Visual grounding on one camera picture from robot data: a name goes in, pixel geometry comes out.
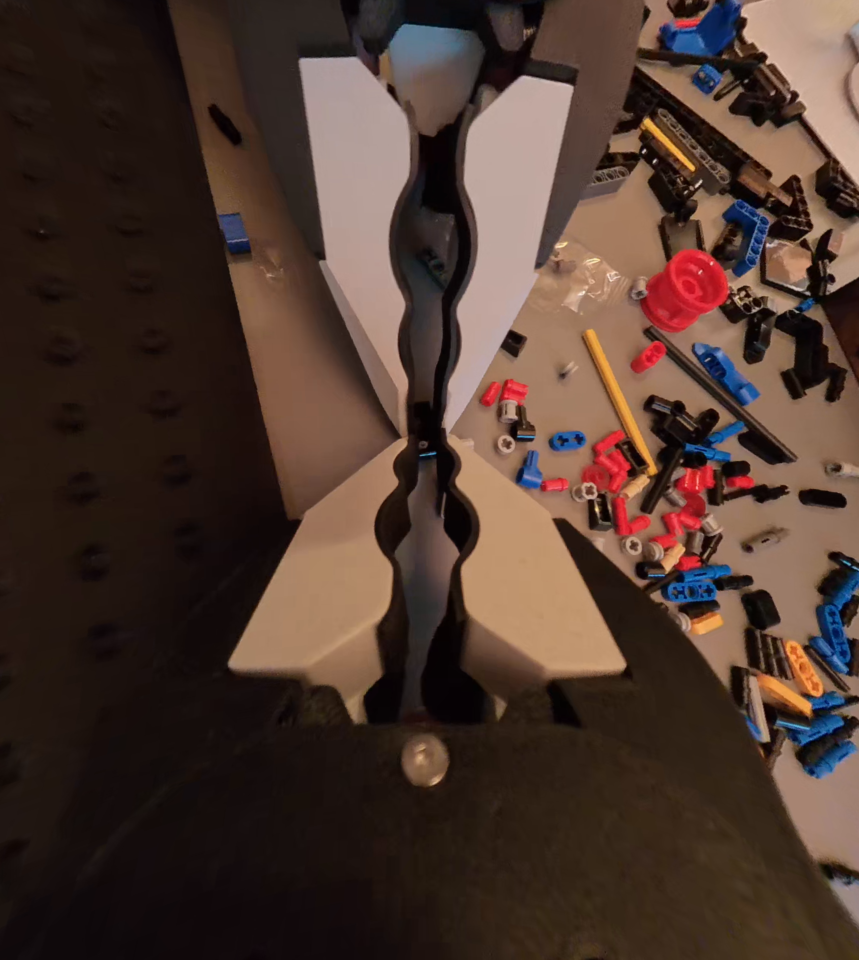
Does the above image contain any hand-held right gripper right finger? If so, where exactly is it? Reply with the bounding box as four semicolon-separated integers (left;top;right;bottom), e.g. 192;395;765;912
437;437;628;725

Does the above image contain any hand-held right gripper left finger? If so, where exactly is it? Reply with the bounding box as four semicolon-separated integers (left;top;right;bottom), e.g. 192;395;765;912
228;437;431;725

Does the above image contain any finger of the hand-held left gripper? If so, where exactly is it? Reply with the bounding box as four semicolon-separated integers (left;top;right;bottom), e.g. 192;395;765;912
433;73;577;438
298;57;431;444

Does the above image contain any black beam with grey axle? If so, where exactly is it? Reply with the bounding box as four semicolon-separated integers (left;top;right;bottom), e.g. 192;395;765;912
408;399;449;520

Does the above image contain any yellow toy beam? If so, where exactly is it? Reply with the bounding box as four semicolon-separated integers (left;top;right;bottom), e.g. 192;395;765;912
638;116;698;174

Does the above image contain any clear bag of small parts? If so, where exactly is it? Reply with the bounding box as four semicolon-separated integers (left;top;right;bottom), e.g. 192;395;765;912
538;238;631;316

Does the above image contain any pile of small toy pins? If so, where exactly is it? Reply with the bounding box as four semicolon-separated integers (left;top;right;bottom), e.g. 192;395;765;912
478;375;859;781

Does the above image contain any black curved toy panel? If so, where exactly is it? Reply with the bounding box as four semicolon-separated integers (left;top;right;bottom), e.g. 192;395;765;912
658;216;710;261

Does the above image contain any large red toy wheel hub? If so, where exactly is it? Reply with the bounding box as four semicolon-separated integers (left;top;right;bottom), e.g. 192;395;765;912
639;249;731;333

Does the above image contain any blue angled beam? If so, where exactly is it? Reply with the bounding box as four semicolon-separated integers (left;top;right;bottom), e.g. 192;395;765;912
710;198;773;279

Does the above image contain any long yellow toy axle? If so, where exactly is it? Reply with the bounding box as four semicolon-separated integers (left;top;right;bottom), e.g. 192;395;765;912
581;328;659;479

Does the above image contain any orange thin toy beam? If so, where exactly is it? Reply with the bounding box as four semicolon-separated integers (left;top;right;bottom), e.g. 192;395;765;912
783;639;827;696

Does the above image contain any black flat toy panel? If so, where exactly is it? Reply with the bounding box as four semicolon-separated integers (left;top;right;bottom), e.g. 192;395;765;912
763;236;826;291

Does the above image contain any long black toy axle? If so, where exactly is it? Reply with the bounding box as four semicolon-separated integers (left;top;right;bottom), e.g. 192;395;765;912
643;324;800;464

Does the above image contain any blue curved toy panel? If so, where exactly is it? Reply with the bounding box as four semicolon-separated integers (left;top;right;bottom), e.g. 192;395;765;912
692;342;762;406

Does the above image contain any black dotted mat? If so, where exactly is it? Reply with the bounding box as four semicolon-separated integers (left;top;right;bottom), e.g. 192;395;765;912
0;0;307;960

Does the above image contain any blue toy bracket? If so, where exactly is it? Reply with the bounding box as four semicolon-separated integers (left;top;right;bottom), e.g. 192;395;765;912
658;0;747;59

